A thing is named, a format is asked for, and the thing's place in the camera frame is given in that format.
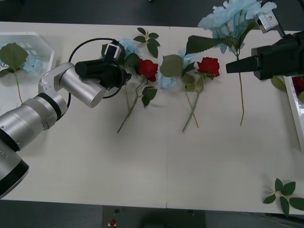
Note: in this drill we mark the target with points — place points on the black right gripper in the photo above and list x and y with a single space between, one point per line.
280 59

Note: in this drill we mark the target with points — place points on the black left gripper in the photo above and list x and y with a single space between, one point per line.
112 77

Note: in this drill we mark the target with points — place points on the red artificial rose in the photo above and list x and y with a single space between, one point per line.
147 69
298 83
209 66

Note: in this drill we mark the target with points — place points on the pale blue artificial flower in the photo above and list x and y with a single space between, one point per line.
130 46
13 55
228 14
171 65

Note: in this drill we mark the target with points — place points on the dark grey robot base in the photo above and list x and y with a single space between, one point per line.
133 218

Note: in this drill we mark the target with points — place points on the silver and black left arm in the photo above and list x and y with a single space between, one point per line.
83 88

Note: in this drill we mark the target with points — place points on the loose green leaf twig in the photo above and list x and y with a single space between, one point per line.
288 188
153 48

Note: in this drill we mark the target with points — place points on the shallow white box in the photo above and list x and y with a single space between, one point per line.
294 111
9 88

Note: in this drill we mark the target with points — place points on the red button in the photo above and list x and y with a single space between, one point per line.
112 223

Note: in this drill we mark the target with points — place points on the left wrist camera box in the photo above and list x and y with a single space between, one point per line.
112 51

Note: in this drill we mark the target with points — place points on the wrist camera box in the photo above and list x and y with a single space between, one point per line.
112 51
268 21

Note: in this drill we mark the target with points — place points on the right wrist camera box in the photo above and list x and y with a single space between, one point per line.
268 21

